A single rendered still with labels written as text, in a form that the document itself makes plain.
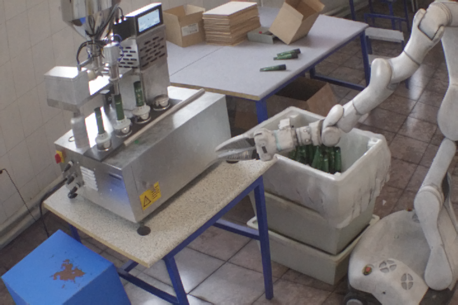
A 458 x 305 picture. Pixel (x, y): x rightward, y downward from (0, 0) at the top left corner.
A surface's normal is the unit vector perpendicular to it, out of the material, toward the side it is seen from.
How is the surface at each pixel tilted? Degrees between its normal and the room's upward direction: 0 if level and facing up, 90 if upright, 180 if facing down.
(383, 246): 1
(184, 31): 90
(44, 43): 90
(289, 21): 90
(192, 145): 90
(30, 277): 0
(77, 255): 0
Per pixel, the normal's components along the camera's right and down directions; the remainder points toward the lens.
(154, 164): 0.80, 0.21
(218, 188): -0.13, -0.86
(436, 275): -0.62, 0.46
